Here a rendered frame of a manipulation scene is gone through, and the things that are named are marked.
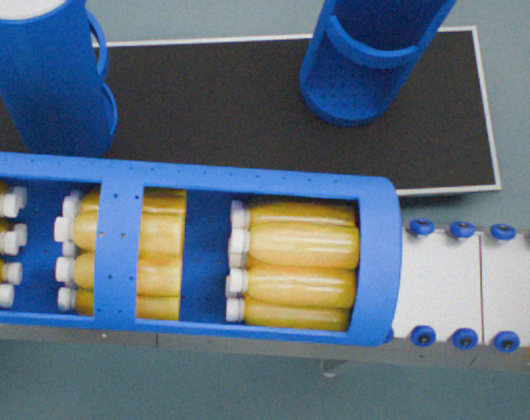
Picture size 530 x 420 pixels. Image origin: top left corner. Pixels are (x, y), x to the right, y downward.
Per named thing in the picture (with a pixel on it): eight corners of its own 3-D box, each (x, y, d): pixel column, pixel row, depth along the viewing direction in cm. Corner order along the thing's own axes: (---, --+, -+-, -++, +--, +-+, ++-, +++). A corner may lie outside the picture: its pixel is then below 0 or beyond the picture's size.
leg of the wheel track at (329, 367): (339, 377, 249) (393, 354, 188) (319, 376, 249) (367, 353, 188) (339, 357, 251) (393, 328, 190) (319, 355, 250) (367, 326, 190)
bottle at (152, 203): (186, 198, 149) (78, 190, 149) (186, 193, 142) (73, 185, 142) (183, 238, 149) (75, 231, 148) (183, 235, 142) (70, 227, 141)
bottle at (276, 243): (361, 223, 137) (244, 216, 137) (359, 268, 136) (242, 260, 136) (352, 229, 144) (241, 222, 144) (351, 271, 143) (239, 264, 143)
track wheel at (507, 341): (524, 337, 154) (521, 329, 156) (499, 336, 154) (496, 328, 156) (517, 355, 157) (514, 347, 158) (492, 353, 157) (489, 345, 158)
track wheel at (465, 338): (482, 334, 154) (479, 327, 155) (456, 333, 154) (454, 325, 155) (475, 352, 157) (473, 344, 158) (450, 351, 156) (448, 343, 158)
